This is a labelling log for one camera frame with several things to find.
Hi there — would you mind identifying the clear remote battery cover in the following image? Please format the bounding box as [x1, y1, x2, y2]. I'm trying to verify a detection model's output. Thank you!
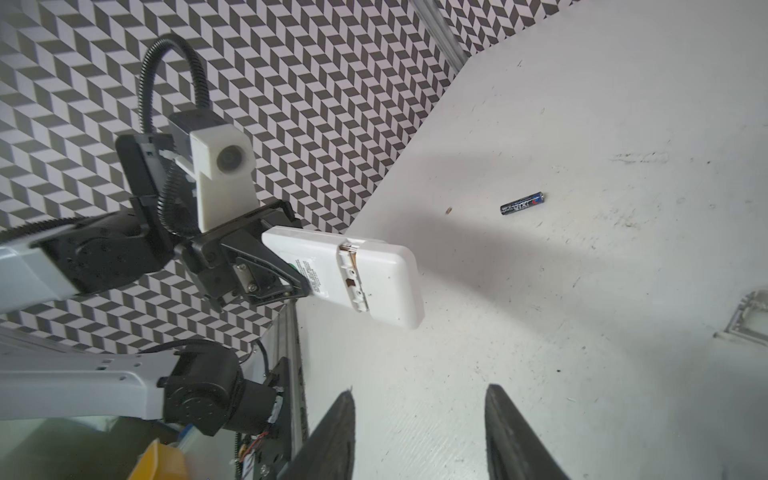
[714, 290, 767, 347]

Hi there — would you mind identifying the battery in remote compartment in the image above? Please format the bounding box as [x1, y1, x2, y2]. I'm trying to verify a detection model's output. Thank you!
[499, 192, 545, 215]

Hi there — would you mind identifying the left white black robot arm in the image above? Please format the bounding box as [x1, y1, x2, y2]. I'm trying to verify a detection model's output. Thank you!
[1, 34, 310, 439]

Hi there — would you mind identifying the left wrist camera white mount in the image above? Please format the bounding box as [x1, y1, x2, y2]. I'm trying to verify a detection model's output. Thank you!
[169, 108, 258, 233]

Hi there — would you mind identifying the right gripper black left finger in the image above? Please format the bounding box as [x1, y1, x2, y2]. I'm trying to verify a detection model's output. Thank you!
[281, 390, 356, 480]

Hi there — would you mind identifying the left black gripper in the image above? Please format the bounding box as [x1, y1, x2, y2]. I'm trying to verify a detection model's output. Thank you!
[175, 200, 311, 309]

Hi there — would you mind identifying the yellow plastic bin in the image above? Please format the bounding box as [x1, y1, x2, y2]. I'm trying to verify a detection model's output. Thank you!
[128, 440, 189, 480]

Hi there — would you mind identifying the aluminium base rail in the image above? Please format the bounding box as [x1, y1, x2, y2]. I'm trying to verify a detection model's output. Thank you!
[239, 299, 310, 480]

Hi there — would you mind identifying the white remote with barcode label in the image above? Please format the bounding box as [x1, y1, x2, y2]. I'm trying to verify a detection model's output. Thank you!
[262, 226, 425, 329]

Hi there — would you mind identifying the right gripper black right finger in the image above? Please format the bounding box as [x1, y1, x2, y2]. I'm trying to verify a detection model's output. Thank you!
[484, 384, 568, 480]

